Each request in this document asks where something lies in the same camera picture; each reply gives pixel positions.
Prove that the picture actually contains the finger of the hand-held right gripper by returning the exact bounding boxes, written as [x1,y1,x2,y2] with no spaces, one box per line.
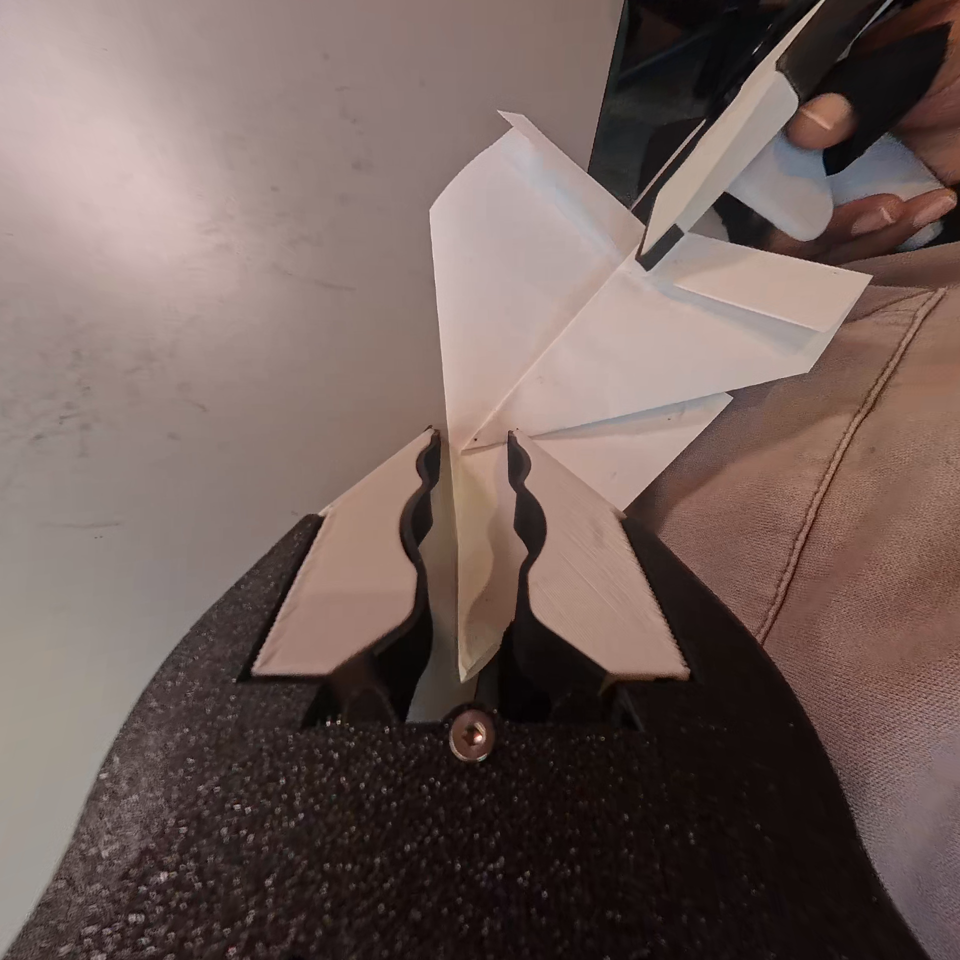
[633,56,800,274]

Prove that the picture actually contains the person's beige sweatshirt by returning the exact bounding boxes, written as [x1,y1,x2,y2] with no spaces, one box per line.
[628,247,960,960]

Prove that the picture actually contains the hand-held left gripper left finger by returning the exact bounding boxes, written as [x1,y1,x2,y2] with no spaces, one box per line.
[251,426,444,723]

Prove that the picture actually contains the person's right hand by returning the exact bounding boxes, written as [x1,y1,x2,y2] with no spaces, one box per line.
[786,45,960,261]

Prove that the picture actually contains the white paper sheet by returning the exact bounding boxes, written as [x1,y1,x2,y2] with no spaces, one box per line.
[408,111,875,723]

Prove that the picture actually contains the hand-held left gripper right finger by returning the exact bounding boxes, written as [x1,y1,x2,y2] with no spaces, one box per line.
[506,431,693,717]

